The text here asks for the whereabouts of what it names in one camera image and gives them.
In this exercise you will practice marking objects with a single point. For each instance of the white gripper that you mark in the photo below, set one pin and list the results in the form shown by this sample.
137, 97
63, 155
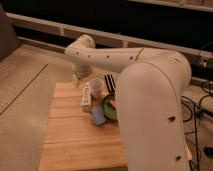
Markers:
81, 72

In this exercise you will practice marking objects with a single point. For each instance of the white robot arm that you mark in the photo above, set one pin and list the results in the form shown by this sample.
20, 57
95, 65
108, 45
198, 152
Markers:
148, 100

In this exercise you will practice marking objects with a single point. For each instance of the clear plastic cup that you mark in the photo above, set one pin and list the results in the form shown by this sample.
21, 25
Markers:
96, 86

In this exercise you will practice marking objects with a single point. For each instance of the white rectangular bottle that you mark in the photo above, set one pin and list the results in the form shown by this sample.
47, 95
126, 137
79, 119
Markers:
86, 98

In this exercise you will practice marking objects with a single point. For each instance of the black striped utensil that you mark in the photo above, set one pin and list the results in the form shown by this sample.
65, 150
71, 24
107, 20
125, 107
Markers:
110, 83

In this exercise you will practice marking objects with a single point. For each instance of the orange carrot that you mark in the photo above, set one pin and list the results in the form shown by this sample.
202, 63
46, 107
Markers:
112, 103

